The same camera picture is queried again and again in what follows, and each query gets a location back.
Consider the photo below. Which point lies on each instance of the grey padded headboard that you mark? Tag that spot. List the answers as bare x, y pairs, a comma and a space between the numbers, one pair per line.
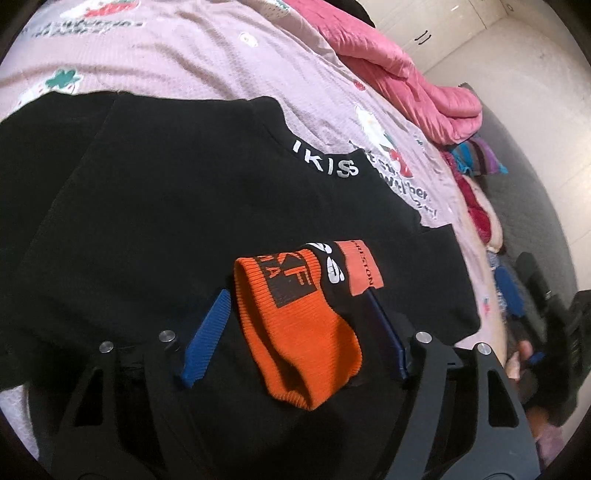
522, 204

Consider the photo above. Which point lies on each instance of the striped knitted hat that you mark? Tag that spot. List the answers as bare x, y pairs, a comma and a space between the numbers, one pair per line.
474, 158

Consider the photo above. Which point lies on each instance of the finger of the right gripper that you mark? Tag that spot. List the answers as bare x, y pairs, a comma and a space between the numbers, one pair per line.
512, 303

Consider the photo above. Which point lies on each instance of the pink quilted comforter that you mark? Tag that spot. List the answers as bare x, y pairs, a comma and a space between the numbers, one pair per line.
446, 115

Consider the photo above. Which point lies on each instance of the white wardrobe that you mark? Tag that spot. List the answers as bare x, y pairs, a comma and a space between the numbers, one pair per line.
430, 30

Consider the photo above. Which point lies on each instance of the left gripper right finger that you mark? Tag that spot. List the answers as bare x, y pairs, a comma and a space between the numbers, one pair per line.
462, 418

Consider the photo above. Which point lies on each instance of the person's right hand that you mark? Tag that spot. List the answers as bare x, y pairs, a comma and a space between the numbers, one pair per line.
537, 416

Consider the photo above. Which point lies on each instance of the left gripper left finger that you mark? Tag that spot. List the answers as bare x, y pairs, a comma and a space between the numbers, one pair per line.
129, 419

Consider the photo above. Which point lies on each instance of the pink strawberry bed sheet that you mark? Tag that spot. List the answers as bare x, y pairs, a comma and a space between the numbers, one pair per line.
228, 51

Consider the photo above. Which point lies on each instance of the black orange IKISS sweater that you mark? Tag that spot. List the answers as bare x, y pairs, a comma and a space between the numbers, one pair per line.
123, 216

